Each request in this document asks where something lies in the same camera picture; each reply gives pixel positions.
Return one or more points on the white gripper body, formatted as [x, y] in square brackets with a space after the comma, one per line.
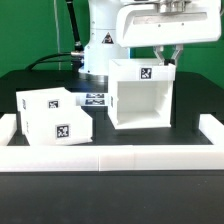
[141, 25]

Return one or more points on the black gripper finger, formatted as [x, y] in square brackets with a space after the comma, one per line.
[158, 51]
[178, 49]

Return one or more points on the white drawer cabinet box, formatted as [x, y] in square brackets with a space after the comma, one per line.
[140, 93]

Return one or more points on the white front drawer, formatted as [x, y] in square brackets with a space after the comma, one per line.
[57, 127]

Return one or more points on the white drawer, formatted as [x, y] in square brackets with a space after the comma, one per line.
[41, 101]
[57, 127]

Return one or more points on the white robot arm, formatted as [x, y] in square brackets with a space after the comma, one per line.
[103, 45]

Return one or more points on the white rear drawer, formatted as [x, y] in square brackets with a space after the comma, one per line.
[41, 101]

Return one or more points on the white marker sheet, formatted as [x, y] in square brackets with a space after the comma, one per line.
[91, 99]

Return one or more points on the white U-shaped fence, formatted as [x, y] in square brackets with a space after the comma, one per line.
[103, 158]

